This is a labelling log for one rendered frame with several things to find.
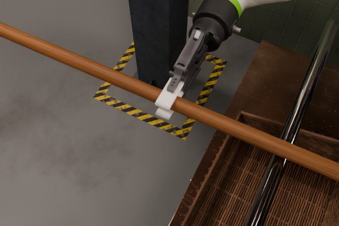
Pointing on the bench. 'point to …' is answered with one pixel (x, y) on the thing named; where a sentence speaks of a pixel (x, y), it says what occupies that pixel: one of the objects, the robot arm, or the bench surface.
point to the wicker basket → (326, 145)
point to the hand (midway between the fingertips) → (169, 99)
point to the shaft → (194, 113)
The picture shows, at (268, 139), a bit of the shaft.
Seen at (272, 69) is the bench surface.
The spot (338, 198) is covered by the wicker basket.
